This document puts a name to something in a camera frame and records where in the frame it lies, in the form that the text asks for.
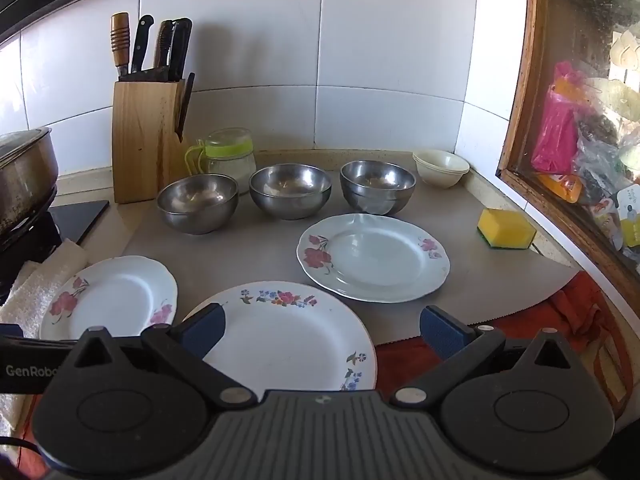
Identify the clear plastic bag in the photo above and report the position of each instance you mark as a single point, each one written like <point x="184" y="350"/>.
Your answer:
<point x="607" y="145"/>

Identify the glass jar with green lid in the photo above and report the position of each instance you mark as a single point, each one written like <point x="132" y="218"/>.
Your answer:
<point x="230" y="160"/>

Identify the red orange cloth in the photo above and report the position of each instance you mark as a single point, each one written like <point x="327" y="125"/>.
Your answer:
<point x="575" y="310"/>

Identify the pink plastic bag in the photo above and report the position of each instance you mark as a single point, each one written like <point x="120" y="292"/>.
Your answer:
<point x="555" y="125"/>

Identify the small cream bowl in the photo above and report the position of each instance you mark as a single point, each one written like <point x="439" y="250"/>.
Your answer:
<point x="442" y="162"/>
<point x="442" y="181"/>

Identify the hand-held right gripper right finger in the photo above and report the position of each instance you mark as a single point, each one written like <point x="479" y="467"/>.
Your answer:
<point x="442" y="332"/>

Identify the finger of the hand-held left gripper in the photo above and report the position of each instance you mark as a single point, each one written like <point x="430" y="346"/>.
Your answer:
<point x="10" y="330"/>

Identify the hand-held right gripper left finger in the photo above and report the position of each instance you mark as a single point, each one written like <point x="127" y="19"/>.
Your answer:
<point x="204" y="331"/>

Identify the large small-flower white plate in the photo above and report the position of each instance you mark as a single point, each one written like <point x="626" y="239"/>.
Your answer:
<point x="285" y="340"/>

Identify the white towel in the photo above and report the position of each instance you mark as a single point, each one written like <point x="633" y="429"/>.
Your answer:
<point x="30" y="280"/>

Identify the stainless steel bowl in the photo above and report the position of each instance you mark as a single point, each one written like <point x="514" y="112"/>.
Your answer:
<point x="377" y="185"/>
<point x="197" y="210"/>
<point x="290" y="195"/>

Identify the wooden glass door cabinet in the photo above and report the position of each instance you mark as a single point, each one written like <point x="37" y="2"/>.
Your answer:
<point x="520" y="110"/>

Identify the orange packet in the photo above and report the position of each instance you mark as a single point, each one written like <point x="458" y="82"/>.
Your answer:
<point x="562" y="187"/>

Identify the yellow green sponge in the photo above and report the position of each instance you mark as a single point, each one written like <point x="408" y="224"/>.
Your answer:
<point x="505" y="227"/>

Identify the black induction cooktop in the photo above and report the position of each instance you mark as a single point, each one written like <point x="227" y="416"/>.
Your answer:
<point x="75" y="215"/>

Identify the red flower white plate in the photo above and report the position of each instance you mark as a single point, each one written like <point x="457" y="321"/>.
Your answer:
<point x="380" y="260"/>
<point x="115" y="295"/>

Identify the wooden knife block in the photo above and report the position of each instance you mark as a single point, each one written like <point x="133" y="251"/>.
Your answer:
<point x="145" y="145"/>

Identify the steel pot with lid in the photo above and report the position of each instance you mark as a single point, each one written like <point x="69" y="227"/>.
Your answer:
<point x="25" y="175"/>

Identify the white label packet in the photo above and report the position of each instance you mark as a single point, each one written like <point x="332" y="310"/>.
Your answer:
<point x="627" y="215"/>

